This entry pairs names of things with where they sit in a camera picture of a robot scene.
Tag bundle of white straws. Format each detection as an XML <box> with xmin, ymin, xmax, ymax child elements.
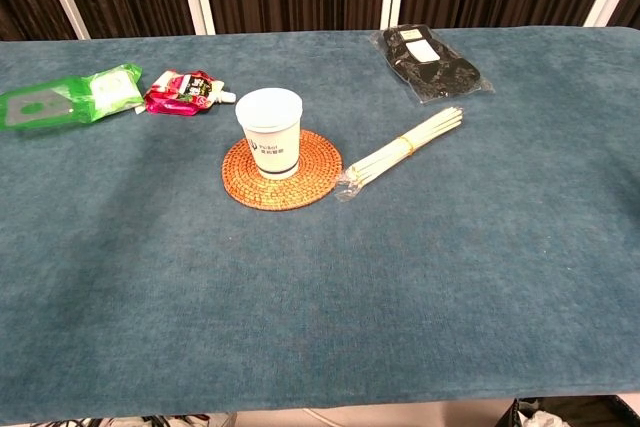
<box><xmin>334</xmin><ymin>105</ymin><xmax>465</xmax><ymax>204</ymax></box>

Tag blue velvet tablecloth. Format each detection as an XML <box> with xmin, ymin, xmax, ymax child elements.
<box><xmin>0</xmin><ymin>26</ymin><xmax>640</xmax><ymax>425</ymax></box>

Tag white paper cup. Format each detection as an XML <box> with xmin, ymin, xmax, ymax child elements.
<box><xmin>234</xmin><ymin>87</ymin><xmax>304</xmax><ymax>181</ymax></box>

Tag red spouted drink pouch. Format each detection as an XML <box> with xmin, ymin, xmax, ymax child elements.
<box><xmin>143</xmin><ymin>69</ymin><xmax>237</xmax><ymax>117</ymax></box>

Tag black storage bin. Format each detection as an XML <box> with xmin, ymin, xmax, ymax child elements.
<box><xmin>502</xmin><ymin>395</ymin><xmax>640</xmax><ymax>427</ymax></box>

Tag black socks in plastic bag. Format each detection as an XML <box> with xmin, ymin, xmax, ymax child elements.
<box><xmin>368</xmin><ymin>23</ymin><xmax>496</xmax><ymax>106</ymax></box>

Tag green plastic pouch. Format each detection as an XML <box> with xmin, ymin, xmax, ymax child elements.
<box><xmin>0</xmin><ymin>62</ymin><xmax>145</xmax><ymax>132</ymax></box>

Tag round woven orange coaster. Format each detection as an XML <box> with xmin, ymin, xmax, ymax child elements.
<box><xmin>221</xmin><ymin>128</ymin><xmax>344</xmax><ymax>212</ymax></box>

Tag tangle of floor cables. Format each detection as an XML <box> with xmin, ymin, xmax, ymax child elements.
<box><xmin>29</xmin><ymin>413</ymin><xmax>236</xmax><ymax>427</ymax></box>

